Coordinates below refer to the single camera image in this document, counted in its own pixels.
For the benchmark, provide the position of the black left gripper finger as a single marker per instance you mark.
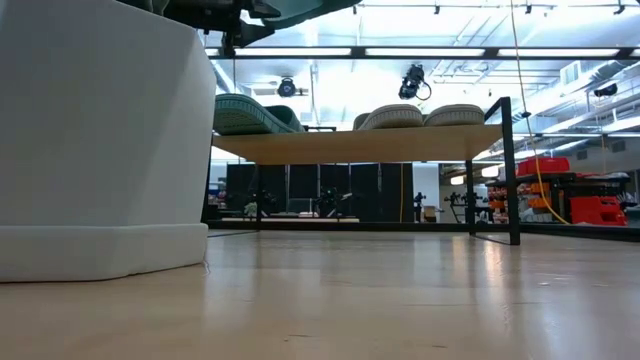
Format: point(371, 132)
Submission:
point(247, 34)
point(262, 10)

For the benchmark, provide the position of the green rubber slide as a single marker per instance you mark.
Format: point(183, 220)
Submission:
point(310, 10)
point(240, 115)

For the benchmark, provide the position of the beige rubber slide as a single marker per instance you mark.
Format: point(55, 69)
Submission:
point(455, 115)
point(395, 117)

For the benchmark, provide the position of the black background robot arm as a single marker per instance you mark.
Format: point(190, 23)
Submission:
point(419, 205)
point(335, 200)
point(457, 202)

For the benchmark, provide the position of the wooden shelf with black legs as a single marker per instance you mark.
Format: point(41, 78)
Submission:
point(360, 145)

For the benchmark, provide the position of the black round hanging device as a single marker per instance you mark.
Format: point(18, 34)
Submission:
point(286, 87)

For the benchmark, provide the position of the white faceted plant pot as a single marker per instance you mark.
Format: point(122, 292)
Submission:
point(100, 150)

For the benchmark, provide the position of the bin rack with red bins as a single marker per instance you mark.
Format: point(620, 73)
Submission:
point(545, 166)

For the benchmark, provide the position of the black ceiling-mounted device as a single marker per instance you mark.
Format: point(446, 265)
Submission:
point(606, 90)

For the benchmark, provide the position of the black overhead frame bar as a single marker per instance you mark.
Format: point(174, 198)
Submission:
point(357, 52)

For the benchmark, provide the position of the black overhead camera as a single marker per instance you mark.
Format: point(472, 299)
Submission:
point(412, 82)

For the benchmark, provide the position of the black partition wall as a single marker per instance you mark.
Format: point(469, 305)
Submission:
point(365, 195)

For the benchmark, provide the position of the black aluminium table frame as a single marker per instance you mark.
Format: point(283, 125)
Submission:
point(400, 226)

